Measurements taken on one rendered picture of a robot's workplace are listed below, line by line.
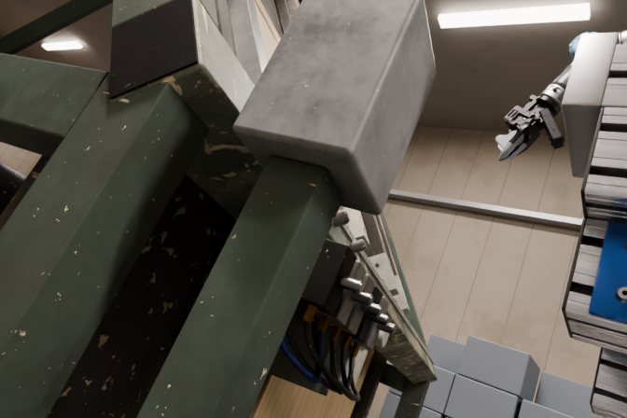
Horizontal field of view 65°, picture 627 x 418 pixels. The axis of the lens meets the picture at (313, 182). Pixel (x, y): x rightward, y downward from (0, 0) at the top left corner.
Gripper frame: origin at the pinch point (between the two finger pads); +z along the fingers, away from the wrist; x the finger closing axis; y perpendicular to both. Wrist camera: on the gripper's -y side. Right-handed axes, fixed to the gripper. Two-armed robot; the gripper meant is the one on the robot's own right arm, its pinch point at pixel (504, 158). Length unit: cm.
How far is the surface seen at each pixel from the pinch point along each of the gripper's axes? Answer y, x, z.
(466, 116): 270, -341, -149
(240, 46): 9, 75, 36
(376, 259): 16, -17, 45
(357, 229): 0.1, 24.0, 42.8
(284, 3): 81, 34, 6
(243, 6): 17, 75, 30
